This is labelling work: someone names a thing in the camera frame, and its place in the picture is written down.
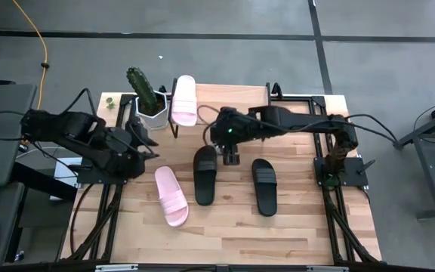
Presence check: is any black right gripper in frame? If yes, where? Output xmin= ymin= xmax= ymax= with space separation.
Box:
xmin=209 ymin=107 xmax=251 ymax=166

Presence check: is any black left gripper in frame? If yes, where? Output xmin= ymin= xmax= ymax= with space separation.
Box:
xmin=106 ymin=116 xmax=161 ymax=179

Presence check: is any black slide sandal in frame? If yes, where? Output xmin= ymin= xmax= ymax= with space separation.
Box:
xmin=251 ymin=158 xmax=279 ymax=218
xmin=193 ymin=145 xmax=218 ymax=207

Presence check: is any pink slide sandal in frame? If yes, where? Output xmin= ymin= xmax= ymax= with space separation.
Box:
xmin=170 ymin=74 xmax=199 ymax=128
xmin=153 ymin=165 xmax=190 ymax=228

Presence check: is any white hexagonal plant pot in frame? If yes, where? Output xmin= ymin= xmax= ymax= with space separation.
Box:
xmin=134 ymin=89 xmax=169 ymax=131

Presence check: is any green cactus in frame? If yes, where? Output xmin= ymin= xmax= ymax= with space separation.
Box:
xmin=125 ymin=66 xmax=159 ymax=114

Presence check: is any black metal shoe rack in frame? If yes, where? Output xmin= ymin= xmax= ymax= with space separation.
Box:
xmin=57 ymin=82 xmax=383 ymax=265

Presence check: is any white box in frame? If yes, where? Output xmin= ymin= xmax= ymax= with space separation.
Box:
xmin=49 ymin=156 xmax=81 ymax=201

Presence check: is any black desk bar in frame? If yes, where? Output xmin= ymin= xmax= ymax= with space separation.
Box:
xmin=11 ymin=162 xmax=79 ymax=203

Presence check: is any black desk surface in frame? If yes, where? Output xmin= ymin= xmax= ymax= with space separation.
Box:
xmin=0 ymin=181 xmax=26 ymax=267

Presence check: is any grey metal stand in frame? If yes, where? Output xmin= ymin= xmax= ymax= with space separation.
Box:
xmin=393 ymin=94 xmax=435 ymax=220

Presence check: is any wooden shelf black metal frame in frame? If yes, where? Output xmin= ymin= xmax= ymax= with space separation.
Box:
xmin=167 ymin=77 xmax=273 ymax=139

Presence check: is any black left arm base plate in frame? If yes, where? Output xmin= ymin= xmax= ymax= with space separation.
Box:
xmin=76 ymin=162 xmax=130 ymax=186

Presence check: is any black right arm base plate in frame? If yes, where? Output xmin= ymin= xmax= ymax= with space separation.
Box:
xmin=313 ymin=156 xmax=376 ymax=188

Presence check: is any silver metal bracket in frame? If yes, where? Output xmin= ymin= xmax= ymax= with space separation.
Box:
xmin=307 ymin=265 xmax=350 ymax=272
xmin=95 ymin=264 xmax=139 ymax=272

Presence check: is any yellow cable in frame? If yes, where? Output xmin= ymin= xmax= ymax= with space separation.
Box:
xmin=11 ymin=0 xmax=49 ymax=110

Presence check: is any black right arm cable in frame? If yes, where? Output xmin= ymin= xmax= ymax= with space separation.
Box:
xmin=300 ymin=113 xmax=400 ymax=147

